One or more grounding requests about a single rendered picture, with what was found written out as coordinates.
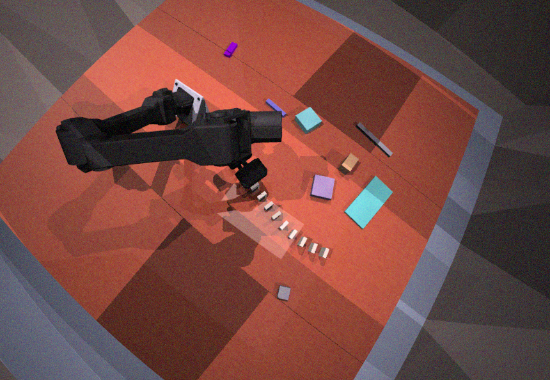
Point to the purple rectangular block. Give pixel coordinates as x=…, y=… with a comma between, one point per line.
x=322, y=187
x=231, y=48

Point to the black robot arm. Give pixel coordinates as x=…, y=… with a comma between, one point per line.
x=217, y=138

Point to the grey rectangular bar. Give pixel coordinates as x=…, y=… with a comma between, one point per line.
x=370, y=136

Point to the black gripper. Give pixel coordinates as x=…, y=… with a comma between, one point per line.
x=250, y=173

